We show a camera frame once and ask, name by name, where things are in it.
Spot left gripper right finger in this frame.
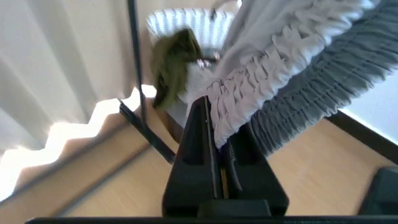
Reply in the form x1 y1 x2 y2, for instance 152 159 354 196
220 124 290 217

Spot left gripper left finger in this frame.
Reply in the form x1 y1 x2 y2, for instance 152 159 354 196
162 95 224 218

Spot pale grey shorts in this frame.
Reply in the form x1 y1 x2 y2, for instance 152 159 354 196
185 0 398 158

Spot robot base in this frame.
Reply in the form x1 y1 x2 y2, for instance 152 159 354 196
358 166 398 216

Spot black clothes rack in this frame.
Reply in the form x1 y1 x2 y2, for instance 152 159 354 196
119 0 177 165

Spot white laundry basket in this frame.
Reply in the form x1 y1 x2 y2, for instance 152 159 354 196
145 7 239 128

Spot green garment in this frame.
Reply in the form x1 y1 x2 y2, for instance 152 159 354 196
150 27 205 111

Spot beige curtain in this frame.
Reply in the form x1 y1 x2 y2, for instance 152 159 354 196
0 0 218 203

